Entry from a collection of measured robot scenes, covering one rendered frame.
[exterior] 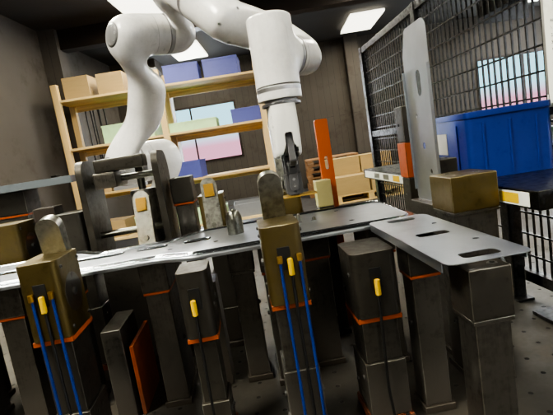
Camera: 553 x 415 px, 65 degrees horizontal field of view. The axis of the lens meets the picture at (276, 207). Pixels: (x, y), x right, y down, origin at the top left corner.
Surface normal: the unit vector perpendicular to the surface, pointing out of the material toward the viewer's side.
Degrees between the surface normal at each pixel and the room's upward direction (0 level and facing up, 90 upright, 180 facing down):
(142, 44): 125
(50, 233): 102
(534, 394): 0
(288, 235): 90
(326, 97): 90
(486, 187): 90
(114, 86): 90
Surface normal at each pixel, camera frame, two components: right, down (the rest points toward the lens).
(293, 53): 0.81, -0.04
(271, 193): 0.11, 0.33
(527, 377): -0.16, -0.98
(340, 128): 0.00, 0.14
